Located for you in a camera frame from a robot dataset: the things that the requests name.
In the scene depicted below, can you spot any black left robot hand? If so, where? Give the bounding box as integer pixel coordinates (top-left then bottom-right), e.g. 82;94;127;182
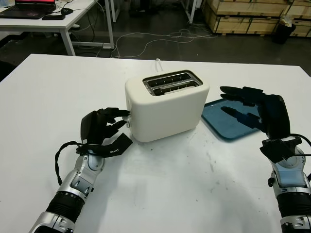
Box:
80;107;131;146

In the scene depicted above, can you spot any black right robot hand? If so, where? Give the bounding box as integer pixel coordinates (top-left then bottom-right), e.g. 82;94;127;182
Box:
220;86;292;140

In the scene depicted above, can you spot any white two-slot toaster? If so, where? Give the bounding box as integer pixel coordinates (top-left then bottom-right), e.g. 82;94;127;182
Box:
125;69;210;143

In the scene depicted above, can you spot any teal plastic tray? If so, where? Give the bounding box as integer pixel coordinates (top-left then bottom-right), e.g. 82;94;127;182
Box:
201;98;262;143

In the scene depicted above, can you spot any black trash bin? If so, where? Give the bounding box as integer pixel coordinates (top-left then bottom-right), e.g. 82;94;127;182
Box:
273;16;297;45

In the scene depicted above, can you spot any light wooden crate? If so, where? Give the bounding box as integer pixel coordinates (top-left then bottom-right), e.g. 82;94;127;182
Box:
203;0;290;16
290;0;311;38
210;14;280;35

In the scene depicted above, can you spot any white office desk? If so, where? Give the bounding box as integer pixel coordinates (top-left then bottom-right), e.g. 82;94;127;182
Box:
0;0;115;56

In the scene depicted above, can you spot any flat black desk device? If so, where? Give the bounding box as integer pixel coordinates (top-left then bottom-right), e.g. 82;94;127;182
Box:
41;14;66;21

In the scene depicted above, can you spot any black laptop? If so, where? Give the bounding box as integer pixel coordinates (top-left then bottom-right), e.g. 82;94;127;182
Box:
0;0;57;19

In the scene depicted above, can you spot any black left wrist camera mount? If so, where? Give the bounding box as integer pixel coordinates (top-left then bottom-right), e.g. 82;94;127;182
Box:
77;133;133;159

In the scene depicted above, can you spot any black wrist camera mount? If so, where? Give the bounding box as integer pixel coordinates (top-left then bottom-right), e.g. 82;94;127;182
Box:
259;137;302;164
77;133;133;159

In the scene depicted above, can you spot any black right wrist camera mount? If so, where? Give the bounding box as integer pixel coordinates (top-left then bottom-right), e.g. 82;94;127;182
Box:
259;137;302;164

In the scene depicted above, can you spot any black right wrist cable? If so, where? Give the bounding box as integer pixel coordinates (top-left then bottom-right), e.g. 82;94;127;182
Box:
290;133;311;156

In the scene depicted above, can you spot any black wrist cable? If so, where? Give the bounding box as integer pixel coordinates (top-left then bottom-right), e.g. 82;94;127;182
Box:
290;133;311;156
54;140;93;186

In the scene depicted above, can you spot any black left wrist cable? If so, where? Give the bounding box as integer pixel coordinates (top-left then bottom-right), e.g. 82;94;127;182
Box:
54;140;93;186

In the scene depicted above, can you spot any white toaster power cord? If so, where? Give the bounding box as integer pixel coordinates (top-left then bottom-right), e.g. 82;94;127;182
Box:
154;58;164;73

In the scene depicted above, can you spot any white floor cable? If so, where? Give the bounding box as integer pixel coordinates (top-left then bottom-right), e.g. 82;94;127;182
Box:
113;29;215;59

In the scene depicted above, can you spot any white table frame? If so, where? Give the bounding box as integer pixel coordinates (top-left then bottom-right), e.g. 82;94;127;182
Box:
104;0;198;24

